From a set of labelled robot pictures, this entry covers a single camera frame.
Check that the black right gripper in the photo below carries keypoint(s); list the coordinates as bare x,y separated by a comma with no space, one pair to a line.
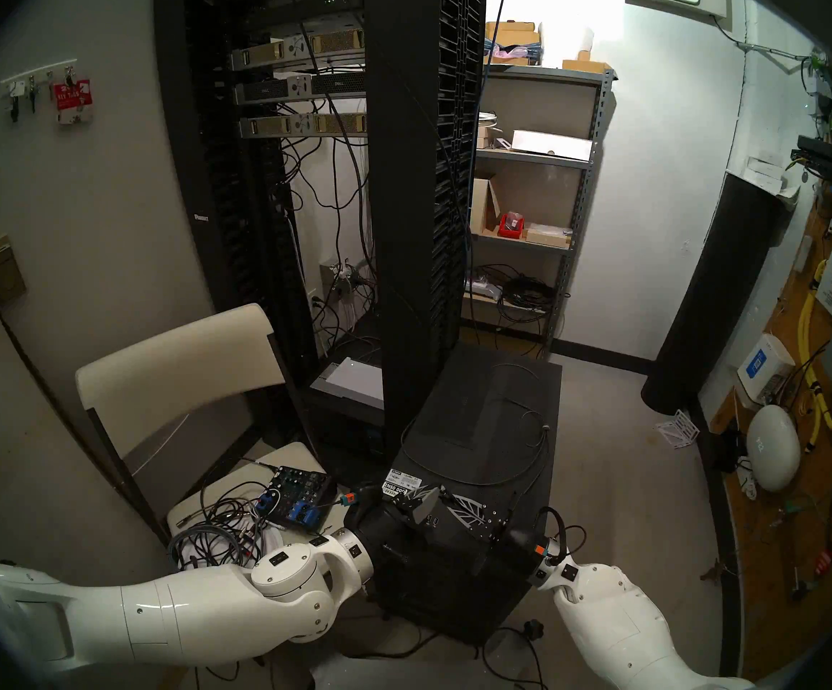
527,548

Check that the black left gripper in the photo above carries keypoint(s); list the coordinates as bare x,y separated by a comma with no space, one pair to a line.
383,520

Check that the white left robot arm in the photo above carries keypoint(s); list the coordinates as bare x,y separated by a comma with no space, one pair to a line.
171,609

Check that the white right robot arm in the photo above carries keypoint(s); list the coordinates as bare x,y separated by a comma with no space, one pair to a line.
617,624

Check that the black workstation tower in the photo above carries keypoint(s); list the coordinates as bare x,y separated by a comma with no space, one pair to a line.
452,595

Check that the black floor plug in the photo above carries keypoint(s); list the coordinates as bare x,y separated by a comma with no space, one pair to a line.
533,628

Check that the black blue audio mixer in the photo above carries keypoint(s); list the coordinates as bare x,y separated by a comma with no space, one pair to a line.
293,491

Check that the white flat device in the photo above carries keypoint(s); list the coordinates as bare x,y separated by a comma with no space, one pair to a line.
355,379

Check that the grey outlet box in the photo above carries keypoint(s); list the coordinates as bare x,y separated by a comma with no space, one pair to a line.
337,279

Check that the cream folding chair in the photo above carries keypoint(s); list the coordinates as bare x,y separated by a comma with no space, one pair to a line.
171,372

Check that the flat tan box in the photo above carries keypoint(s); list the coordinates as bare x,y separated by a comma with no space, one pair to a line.
549,236

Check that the red parts bin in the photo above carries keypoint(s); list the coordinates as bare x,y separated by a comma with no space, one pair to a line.
511,227

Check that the white oval router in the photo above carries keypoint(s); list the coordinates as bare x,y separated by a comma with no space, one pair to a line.
774,448

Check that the open cardboard box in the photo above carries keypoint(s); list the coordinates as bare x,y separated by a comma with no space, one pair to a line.
484,203

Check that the black server rack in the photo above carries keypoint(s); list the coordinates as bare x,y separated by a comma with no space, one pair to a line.
408,192

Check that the white modem blue label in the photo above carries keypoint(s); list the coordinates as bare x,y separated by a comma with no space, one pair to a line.
764,369

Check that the grey metal shelf unit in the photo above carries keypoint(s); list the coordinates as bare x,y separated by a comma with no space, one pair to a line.
523,158

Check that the flat white box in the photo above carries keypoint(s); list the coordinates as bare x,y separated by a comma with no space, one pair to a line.
552,144

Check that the gold faced rack server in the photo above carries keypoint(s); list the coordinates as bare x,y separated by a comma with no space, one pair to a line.
279,126
265,52

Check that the black Dell rack server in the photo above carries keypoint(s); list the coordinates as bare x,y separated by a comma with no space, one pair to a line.
272,90

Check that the small white box stack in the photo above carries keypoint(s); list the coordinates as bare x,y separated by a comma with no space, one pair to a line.
768,175

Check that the small cardboard box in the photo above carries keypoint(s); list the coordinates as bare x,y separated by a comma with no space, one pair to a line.
585,66

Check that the large cardboard box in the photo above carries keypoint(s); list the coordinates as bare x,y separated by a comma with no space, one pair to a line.
513,31

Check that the red key tag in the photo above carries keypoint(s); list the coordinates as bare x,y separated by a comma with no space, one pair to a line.
73,99

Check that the dark hanging key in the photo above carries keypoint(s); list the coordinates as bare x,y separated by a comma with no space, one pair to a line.
15,106
33,100

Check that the white key hook rack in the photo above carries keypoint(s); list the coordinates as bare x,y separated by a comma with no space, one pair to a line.
38,80

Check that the white folded bracket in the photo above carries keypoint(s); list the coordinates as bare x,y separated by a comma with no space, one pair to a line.
677,430

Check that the beige wall plate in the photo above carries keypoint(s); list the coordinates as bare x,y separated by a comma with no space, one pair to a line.
2,275

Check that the black network switch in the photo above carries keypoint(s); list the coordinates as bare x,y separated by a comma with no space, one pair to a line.
825,153

